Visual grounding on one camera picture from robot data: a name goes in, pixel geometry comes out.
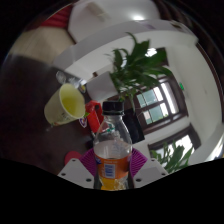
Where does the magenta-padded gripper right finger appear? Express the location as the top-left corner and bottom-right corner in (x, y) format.
(128, 148), (169, 190)

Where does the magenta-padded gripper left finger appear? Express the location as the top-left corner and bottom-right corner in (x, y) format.
(57, 148), (98, 190)

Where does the orange drink bottle black cap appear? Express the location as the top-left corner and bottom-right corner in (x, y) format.
(92, 100), (133, 191)

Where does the flat round red coaster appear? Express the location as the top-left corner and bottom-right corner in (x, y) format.
(64, 150), (83, 166)

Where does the leafy plant in white pot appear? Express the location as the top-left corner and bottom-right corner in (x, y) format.
(85, 32), (174, 112)
(149, 141), (195, 174)

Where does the dark framed window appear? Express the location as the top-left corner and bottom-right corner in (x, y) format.
(148, 124), (202, 158)
(145, 46), (168, 60)

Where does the black chair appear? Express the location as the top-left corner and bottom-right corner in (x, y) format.
(123, 108), (146, 145)

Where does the red pouch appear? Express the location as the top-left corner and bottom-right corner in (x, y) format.
(84, 100), (104, 134)

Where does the pale yellow cup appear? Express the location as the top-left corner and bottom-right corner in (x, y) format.
(43, 83), (87, 127)

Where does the clear glass disc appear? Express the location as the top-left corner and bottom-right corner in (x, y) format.
(55, 70), (68, 85)

